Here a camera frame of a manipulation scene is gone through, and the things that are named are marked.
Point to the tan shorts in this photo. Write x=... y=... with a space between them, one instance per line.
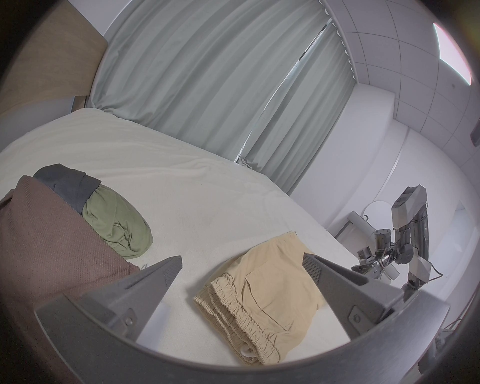
x=270 y=285

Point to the bed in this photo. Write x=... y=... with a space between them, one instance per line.
x=187 y=180

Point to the black garment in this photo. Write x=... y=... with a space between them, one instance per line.
x=67 y=183

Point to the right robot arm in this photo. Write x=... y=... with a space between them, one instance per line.
x=410 y=210

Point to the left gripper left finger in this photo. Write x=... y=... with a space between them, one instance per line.
x=127 y=300

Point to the olive green garment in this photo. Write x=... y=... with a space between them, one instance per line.
x=120 y=221

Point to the window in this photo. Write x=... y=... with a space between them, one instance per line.
x=238 y=156

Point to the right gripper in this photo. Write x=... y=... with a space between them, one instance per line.
x=376 y=265

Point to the ceiling light panel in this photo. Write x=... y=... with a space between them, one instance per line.
x=453 y=52

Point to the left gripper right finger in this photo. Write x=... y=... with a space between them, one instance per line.
x=356 y=303

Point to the brown garment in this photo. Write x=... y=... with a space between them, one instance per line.
x=48 y=240

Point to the grey-green curtain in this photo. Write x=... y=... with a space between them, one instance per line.
x=300 y=131
x=195 y=75

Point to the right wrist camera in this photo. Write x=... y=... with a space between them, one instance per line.
x=364 y=254

